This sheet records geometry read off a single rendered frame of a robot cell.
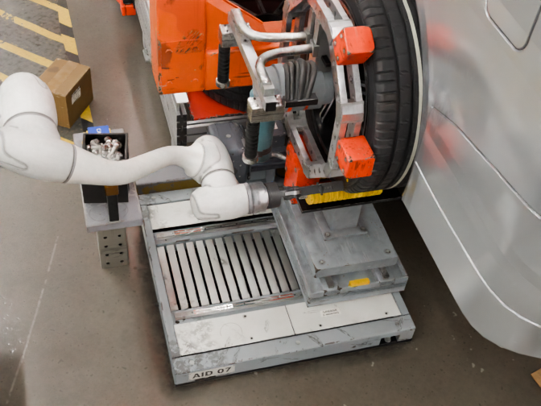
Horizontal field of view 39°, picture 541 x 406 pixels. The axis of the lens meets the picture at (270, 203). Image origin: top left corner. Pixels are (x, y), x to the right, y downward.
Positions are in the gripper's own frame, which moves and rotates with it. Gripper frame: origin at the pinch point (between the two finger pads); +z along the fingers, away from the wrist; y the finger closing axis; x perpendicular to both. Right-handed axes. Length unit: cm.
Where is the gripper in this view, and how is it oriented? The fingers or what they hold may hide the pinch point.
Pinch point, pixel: (331, 187)
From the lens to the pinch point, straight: 224.1
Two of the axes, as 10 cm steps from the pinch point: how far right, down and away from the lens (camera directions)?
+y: 2.5, 0.2, -9.7
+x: -1.3, -9.9, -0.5
